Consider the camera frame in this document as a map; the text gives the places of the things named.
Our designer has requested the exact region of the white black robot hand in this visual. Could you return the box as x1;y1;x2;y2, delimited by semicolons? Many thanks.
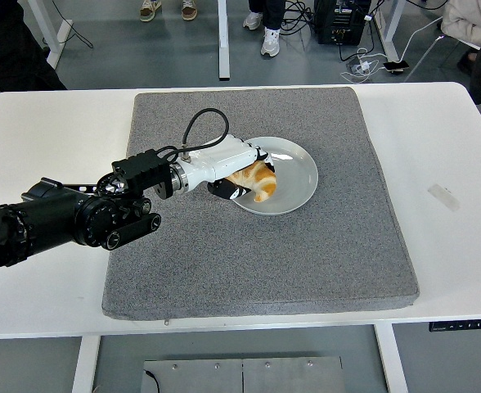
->
177;133;277;201

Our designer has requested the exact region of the golden croissant bread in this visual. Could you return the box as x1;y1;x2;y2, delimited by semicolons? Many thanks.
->
227;161;277;204

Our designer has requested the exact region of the round grey plate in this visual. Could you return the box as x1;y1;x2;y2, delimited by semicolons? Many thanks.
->
226;136;320;216

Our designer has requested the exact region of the grey metal plate with screws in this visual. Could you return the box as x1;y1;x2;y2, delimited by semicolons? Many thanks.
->
142;355;344;393

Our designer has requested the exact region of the grey fabric cushion mat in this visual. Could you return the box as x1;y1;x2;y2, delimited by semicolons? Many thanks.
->
101;86;420;323

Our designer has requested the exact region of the person's leg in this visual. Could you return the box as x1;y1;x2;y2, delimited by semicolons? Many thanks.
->
260;0;286;57
242;0;265;30

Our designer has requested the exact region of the black computer case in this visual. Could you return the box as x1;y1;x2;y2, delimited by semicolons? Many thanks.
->
313;0;372;46

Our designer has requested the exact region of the black smartphone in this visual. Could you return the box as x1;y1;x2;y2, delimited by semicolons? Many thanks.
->
383;60;411;76

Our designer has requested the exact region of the white slanted desk leg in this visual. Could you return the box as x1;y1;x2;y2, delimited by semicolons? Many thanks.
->
43;0;74;70

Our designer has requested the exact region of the clear tape strip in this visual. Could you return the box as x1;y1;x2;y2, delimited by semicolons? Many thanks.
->
427;183;461;213

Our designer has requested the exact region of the white table leg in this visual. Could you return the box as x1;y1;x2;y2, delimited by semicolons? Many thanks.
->
71;334;102;393
373;323;409;393

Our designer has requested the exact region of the seated person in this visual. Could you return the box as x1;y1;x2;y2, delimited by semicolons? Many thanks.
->
440;0;481;47

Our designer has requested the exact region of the black desk control panel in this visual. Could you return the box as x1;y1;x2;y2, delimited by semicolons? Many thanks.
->
429;318;481;332

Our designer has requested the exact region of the white desk post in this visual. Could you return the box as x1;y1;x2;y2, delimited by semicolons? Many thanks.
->
217;0;232;82

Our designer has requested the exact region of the black floor cable bundle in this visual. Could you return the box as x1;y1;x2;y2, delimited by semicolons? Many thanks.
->
281;0;319;33

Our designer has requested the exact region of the white charger with cables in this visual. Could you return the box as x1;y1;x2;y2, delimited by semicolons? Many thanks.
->
340;47;384;85

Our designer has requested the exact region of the thin black cable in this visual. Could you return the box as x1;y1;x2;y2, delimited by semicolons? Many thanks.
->
142;370;162;393

